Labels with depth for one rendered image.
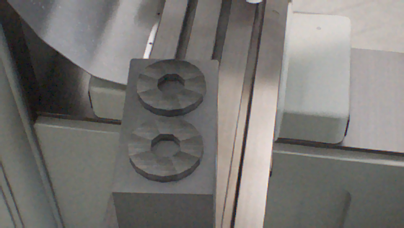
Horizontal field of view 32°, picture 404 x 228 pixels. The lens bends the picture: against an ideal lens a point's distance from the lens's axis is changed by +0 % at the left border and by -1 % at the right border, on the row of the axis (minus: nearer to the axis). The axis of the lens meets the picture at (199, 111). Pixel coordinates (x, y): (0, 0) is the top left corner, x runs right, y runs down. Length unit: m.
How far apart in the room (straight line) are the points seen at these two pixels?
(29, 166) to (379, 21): 1.59
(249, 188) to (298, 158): 0.35
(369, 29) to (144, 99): 1.84
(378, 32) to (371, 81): 1.17
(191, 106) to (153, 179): 0.12
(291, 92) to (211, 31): 0.19
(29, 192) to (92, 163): 0.16
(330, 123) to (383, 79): 0.23
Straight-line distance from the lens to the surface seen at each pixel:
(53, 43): 1.25
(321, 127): 1.32
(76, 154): 1.50
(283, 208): 1.54
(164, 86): 0.92
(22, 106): 1.40
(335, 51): 1.40
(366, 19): 2.70
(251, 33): 1.26
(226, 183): 1.05
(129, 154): 0.83
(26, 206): 1.61
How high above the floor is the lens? 1.76
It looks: 49 degrees down
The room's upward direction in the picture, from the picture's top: 1 degrees counter-clockwise
